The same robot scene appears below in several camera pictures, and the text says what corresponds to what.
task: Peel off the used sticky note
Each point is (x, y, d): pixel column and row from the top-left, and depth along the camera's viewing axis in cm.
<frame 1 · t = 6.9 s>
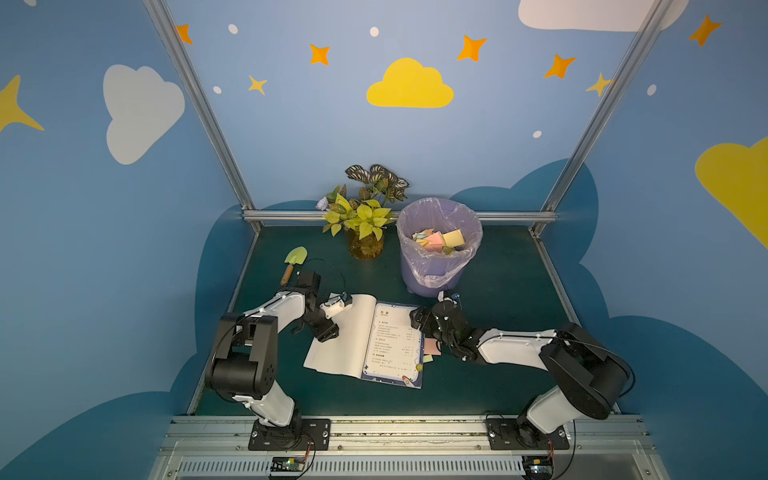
left hand: (326, 320, 94), fingers open
right hand: (421, 315, 92), fingers open
green trowel wooden handle: (295, 256, 113), on the table
glass vase with plants: (364, 213, 92), point 25 cm above the table
purple trash bin: (415, 289, 99), point 5 cm above the table
lilac bin liner bag: (436, 269, 83), point 22 cm above the table
discarded sticky notes pile: (440, 242, 100), point 14 cm above the table
open book: (376, 341, 92), on the table
pink sticky note: (430, 347, 91), on the table
small green sticky note: (427, 358, 89), on the table

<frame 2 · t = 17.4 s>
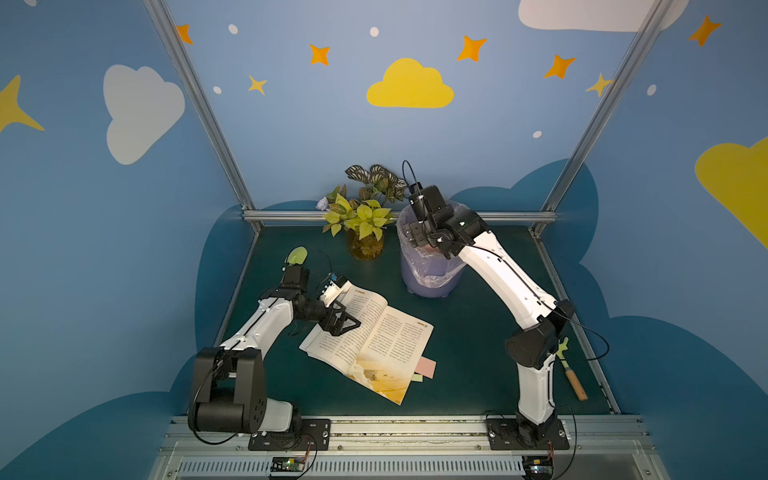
left hand: (348, 313, 86), fingers open
right hand: (430, 221, 80), fingers open
pink sticky note: (426, 367, 88), on the table
small green sticky note: (417, 377, 86), on the table
green rake wooden handle: (576, 384, 83), point 2 cm above the table
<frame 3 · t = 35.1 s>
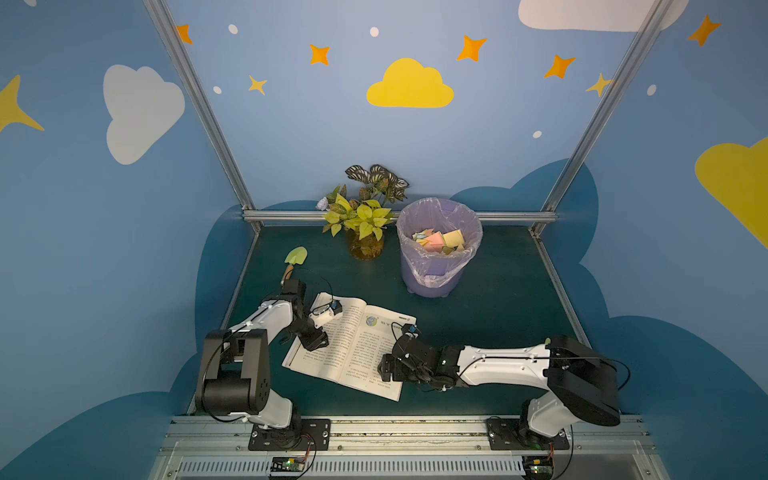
left hand: (317, 331, 92), fingers open
right hand: (391, 366, 83), fingers open
open book: (358, 338, 92), on the table
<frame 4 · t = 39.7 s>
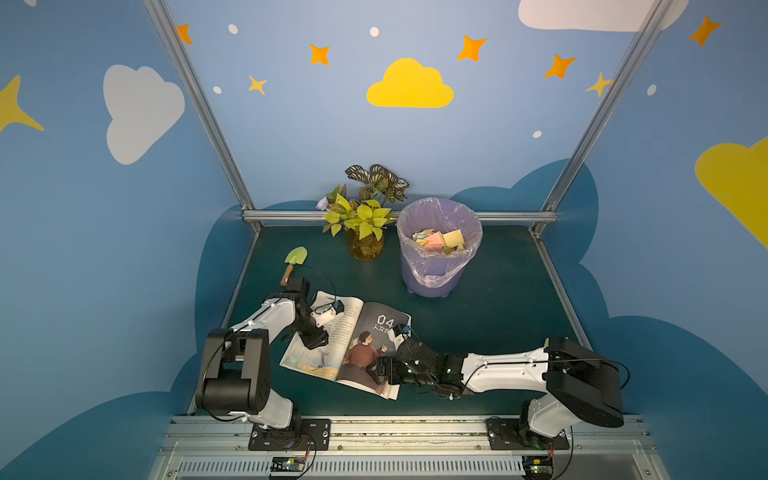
left hand: (317, 330, 92), fingers open
right hand: (379, 366, 80), fingers open
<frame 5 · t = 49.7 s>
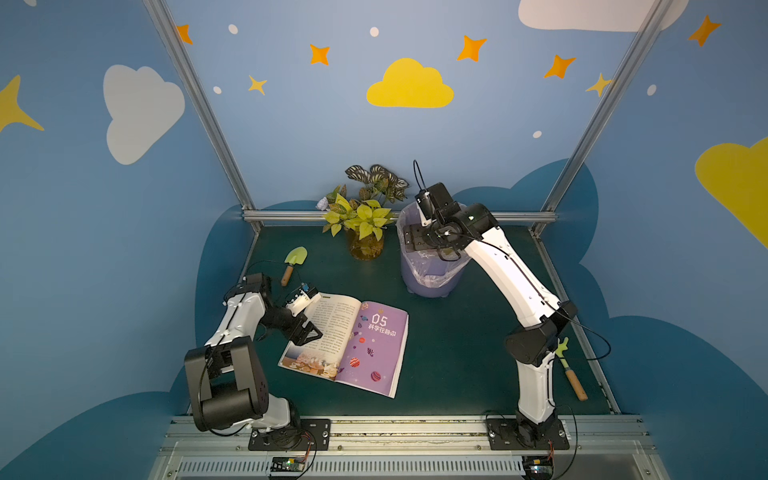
left hand: (306, 324, 86), fingers open
right hand: (422, 235, 80), fingers open
